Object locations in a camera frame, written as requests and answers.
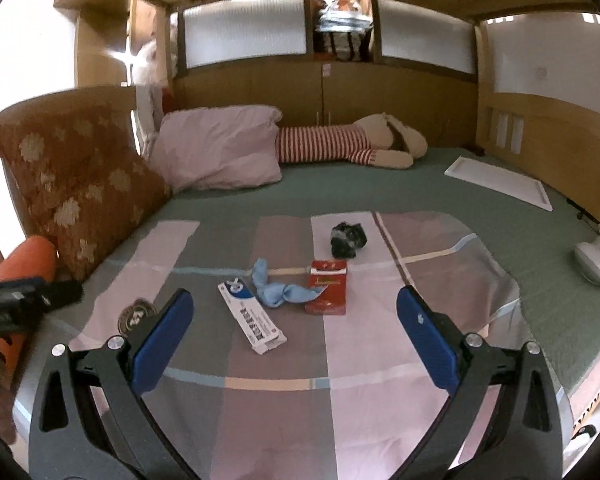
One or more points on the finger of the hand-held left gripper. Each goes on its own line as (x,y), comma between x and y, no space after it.
(62,292)

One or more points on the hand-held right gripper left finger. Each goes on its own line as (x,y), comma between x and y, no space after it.
(162,340)

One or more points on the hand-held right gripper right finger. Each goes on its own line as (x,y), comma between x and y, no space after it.
(430,342)

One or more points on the white and blue toothpaste box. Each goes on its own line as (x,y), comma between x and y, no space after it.
(250,315)

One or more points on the red cardboard box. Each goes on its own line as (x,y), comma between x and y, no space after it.
(327,290)

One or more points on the blue cloth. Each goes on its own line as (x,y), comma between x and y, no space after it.
(275,292)

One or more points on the person's left hand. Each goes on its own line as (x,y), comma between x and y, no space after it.
(0,400)

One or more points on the orange bolster pillow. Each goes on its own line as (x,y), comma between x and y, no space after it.
(27,262)

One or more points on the plaid pink grey blanket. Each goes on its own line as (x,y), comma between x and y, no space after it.
(360,360)

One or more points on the brown floral cushion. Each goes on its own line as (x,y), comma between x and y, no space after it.
(75,185)

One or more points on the black crumpled wrapper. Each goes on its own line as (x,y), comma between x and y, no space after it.
(349,240)

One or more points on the green bed sheet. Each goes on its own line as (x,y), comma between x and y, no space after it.
(520,240)

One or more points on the white flat tray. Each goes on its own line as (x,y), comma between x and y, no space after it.
(500,182)

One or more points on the white handheld vacuum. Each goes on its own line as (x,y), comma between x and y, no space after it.
(597,257)

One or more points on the hanging grey cloth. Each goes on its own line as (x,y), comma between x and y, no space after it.
(147,120)

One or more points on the pink pillow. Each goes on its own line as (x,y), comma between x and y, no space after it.
(220,150)

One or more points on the striped plush toy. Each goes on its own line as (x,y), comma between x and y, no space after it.
(325,145)

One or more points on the white fluffy garment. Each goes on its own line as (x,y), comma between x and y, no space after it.
(147,62)

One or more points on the wooden bed footboard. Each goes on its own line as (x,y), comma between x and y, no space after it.
(570,130)

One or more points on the wooden wardrobe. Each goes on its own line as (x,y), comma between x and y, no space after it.
(100,25)

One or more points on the frosted ribbed glass panel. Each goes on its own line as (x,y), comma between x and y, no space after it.
(245,30)
(425,35)

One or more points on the stack of folded cloths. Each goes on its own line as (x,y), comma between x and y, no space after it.
(342,12)

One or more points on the wooden wall cabinet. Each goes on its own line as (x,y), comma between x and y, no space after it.
(260,87)

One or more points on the white wall socket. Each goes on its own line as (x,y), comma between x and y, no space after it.
(542,73)

